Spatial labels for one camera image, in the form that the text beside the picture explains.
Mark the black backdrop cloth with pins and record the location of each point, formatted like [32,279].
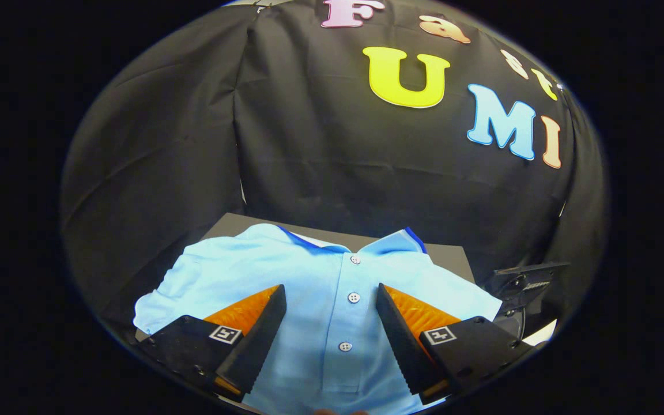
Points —
[309,161]

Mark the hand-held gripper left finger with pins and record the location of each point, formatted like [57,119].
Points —
[260,340]

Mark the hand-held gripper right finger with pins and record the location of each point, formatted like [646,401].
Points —
[401,340]

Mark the grey cabinet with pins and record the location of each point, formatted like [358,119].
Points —
[453,259]

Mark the light blue polo shirt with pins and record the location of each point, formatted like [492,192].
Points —
[320,282]

